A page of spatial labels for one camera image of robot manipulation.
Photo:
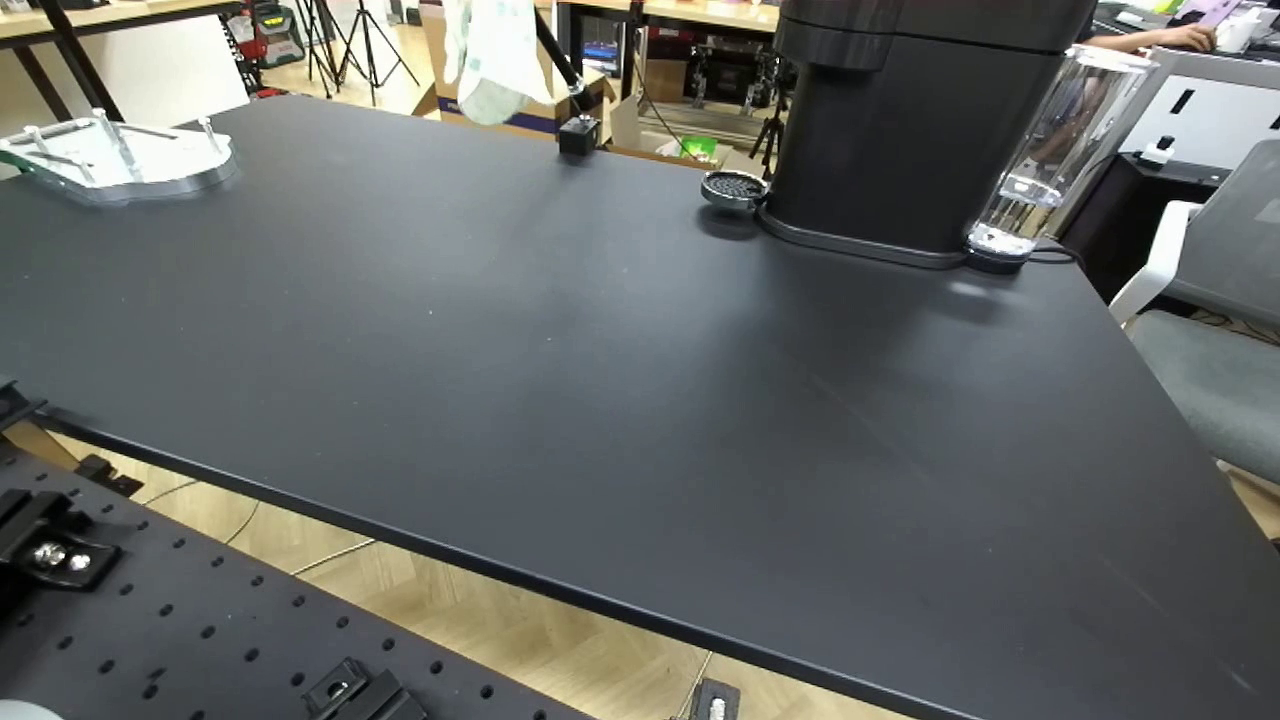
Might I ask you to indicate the small black tripod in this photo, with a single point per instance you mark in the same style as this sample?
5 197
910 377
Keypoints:
770 120

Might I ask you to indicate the red and green tool case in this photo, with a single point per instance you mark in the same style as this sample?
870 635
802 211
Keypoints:
268 32

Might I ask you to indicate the person's forearm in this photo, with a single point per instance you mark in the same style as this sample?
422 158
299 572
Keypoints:
1150 38

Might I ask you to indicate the white desk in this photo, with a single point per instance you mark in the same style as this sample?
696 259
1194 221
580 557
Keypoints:
1215 110

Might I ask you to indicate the camera on mount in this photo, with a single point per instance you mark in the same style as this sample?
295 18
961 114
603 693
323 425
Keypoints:
578 134

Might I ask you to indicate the clear water tank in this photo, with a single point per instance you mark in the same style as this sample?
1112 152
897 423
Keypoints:
1060 140

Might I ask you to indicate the clear rack with metal pegs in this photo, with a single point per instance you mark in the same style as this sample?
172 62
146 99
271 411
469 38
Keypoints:
120 165

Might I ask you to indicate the black floor bracket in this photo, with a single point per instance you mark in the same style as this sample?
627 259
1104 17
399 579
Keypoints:
714 702

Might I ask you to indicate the round metal drip tray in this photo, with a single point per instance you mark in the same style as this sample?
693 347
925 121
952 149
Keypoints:
733 188

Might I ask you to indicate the black cabinet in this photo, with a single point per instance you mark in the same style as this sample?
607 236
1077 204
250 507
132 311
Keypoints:
1130 220

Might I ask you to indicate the black coffee machine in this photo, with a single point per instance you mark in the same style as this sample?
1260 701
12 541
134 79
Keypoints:
890 140

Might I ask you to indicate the cardboard box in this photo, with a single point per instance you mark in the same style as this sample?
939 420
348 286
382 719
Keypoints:
575 100

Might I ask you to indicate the grey office chair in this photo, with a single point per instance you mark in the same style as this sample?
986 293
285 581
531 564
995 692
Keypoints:
1215 330

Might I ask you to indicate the row of black tripods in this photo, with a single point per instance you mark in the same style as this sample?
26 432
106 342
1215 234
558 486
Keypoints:
360 40

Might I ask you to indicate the small white and black device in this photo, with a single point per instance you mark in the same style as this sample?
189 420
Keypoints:
1158 150

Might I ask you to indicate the white and green towel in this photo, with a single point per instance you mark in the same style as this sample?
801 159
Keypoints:
497 60

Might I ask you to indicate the black clamp with silver bolts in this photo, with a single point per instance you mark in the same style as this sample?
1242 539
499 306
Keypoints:
50 545

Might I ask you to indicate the wooden table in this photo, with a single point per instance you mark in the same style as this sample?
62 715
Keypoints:
90 18

